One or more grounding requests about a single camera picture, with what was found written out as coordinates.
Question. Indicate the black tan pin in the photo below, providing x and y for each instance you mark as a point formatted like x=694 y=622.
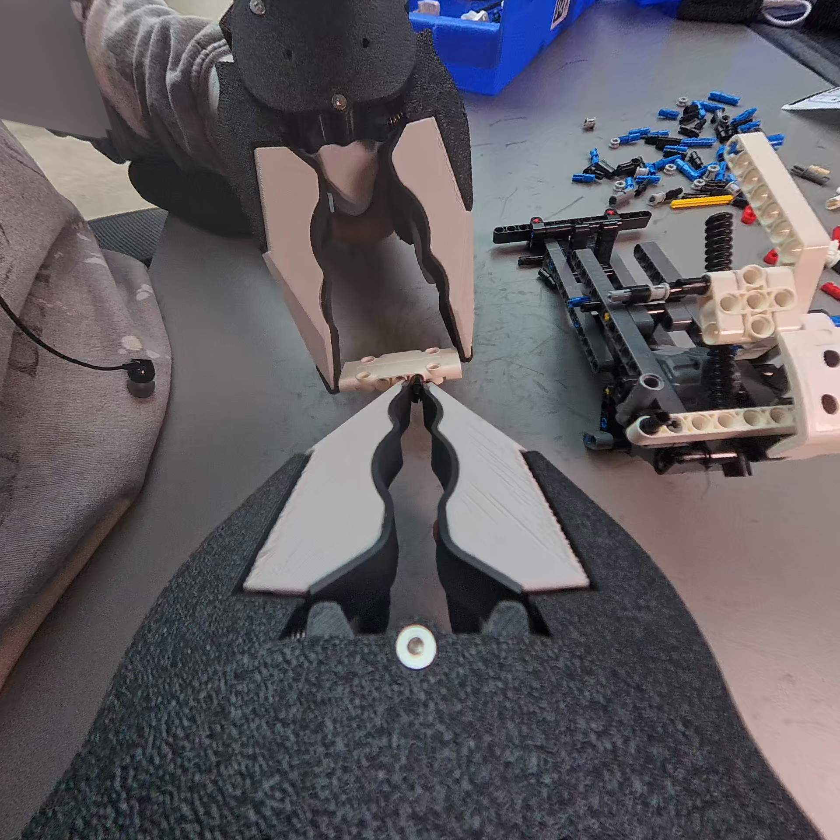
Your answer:
x=810 y=172

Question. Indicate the white beam brick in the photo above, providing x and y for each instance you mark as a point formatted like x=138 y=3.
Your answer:
x=394 y=366

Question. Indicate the partly built toy truck chassis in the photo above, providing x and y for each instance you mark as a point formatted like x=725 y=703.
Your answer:
x=623 y=315

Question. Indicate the white toy parts heap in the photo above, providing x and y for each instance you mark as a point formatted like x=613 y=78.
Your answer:
x=459 y=10

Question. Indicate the pile of blue black pins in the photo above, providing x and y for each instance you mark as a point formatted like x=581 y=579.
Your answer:
x=686 y=169

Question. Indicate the pile of red white pieces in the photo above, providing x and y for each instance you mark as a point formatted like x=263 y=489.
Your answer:
x=832 y=289

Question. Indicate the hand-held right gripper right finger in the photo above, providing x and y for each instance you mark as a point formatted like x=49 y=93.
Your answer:
x=505 y=518

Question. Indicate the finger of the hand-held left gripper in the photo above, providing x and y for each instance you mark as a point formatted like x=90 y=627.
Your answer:
x=289 y=229
x=439 y=216

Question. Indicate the blue plastic bin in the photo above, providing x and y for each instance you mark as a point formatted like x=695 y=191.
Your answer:
x=485 y=59

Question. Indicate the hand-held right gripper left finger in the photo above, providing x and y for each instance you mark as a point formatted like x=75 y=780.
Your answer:
x=328 y=518

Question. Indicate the black connector pin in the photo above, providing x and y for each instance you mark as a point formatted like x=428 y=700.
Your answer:
x=417 y=390

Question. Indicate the person's left forearm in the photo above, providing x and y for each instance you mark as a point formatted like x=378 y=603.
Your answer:
x=151 y=79

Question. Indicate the printed sticker sheet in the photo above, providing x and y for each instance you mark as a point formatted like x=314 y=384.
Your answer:
x=820 y=98

